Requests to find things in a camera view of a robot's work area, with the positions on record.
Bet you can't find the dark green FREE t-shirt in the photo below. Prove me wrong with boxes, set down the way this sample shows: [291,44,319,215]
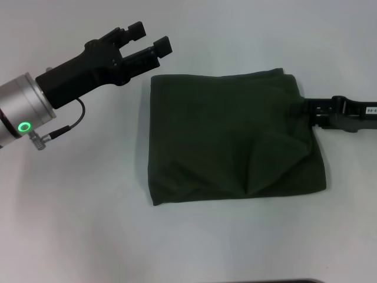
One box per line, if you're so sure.
[146,67,328,207]

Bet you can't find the black cable with silver plug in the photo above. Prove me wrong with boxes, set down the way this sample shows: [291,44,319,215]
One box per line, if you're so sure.
[28,98,87,152]

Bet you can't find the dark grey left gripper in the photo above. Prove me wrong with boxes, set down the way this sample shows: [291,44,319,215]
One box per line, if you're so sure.
[35,21,173,110]

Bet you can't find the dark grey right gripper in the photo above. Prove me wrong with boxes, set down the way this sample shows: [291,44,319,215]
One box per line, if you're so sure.
[289,94,377,134]

